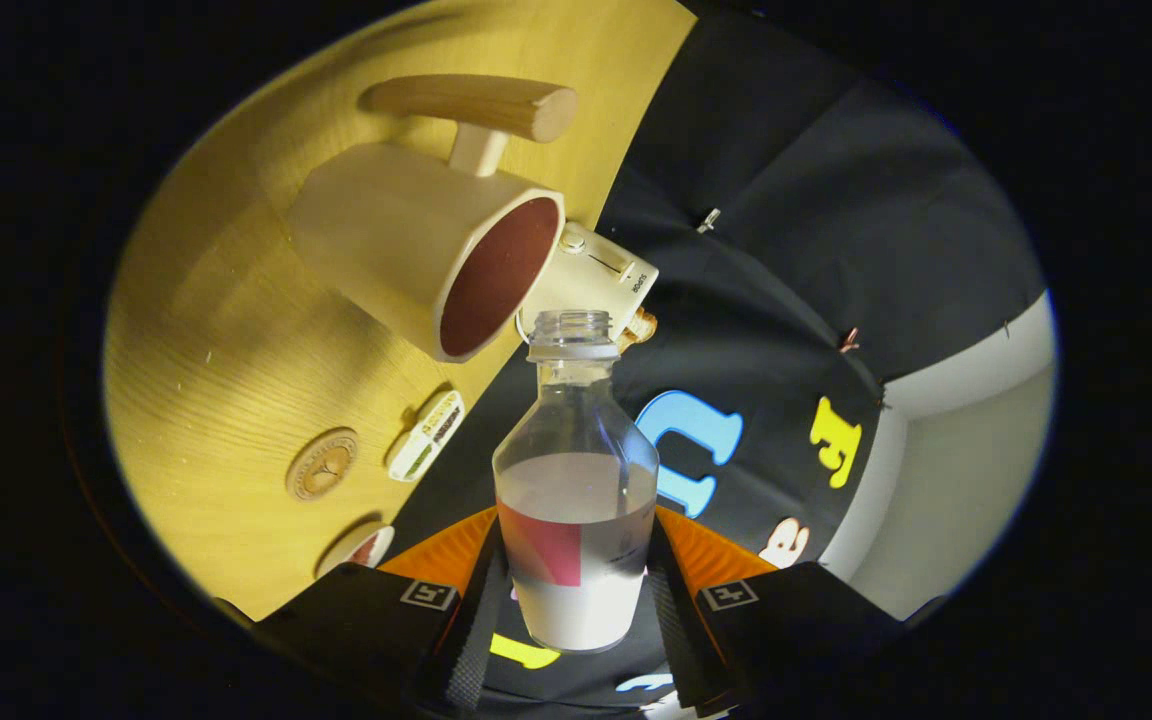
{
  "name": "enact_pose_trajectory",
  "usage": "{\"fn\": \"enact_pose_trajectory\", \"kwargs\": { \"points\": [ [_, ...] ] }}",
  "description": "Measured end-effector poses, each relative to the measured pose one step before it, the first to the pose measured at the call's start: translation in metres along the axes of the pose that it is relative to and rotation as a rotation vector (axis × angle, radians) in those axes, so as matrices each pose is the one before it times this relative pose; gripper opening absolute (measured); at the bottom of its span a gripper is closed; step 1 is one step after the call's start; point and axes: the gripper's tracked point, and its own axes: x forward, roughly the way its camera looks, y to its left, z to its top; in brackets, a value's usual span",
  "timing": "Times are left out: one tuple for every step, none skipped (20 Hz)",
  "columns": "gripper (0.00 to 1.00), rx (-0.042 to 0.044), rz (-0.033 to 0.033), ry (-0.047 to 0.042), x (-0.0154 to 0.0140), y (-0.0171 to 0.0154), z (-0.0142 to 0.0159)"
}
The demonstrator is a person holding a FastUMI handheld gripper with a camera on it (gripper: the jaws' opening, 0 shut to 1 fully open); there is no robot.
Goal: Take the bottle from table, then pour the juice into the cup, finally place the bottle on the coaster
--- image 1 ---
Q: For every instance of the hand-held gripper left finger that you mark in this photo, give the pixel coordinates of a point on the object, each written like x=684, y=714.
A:
x=471, y=650

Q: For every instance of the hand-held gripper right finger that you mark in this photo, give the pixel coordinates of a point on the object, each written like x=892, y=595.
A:
x=681, y=640

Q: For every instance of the clear plastic juice bottle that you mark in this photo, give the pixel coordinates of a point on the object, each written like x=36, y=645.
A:
x=576, y=570

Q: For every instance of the round wooden coaster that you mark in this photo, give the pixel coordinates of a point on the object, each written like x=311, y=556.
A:
x=322, y=465

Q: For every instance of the red meat patty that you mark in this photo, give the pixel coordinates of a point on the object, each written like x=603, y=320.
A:
x=368, y=551

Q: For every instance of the white round plate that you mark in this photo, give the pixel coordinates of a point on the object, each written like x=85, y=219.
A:
x=346, y=548

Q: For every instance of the white divided seasoning tray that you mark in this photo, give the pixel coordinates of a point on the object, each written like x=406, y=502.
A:
x=426, y=437

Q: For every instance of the toasted bread slice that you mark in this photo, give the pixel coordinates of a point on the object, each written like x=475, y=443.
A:
x=641, y=328

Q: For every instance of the copper cloth clip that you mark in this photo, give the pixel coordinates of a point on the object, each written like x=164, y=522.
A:
x=848, y=340

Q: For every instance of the cream toaster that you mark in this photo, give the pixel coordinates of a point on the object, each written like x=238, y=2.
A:
x=601, y=275

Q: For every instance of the wooden table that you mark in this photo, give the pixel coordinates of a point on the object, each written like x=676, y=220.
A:
x=236, y=330

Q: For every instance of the small white cloth clip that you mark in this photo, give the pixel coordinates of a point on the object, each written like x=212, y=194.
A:
x=708, y=220

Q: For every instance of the black backdrop cloth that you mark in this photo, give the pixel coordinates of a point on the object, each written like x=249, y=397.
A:
x=786, y=200

